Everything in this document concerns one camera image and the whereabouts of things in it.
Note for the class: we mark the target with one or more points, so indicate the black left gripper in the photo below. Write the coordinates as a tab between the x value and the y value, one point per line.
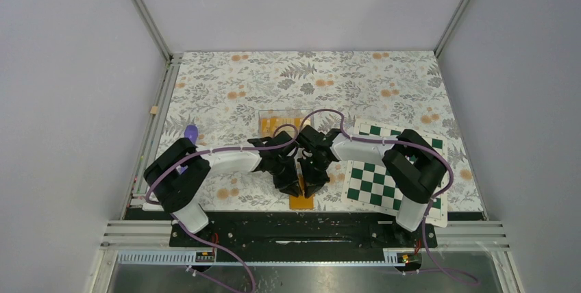
290	185

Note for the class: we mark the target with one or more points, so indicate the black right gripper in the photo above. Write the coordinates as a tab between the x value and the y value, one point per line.
312	184

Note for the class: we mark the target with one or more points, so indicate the orange leather card holder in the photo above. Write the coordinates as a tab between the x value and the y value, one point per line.
301	203

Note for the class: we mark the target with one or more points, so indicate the clear box of orange blocks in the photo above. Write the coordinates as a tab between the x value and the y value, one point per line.
271	122

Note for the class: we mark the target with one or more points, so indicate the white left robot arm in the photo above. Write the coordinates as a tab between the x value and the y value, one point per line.
175	177

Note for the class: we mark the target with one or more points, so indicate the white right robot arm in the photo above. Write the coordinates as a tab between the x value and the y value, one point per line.
416	168

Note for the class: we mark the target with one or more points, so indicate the green white chessboard mat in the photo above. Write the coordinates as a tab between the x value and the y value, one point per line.
370	187

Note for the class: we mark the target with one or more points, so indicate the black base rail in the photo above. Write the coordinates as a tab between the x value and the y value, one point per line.
312	235

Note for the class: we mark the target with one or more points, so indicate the aluminium frame rails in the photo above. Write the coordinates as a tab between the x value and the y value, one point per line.
121	234

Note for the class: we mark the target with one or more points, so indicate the white slotted cable duct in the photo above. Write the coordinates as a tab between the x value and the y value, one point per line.
203	258

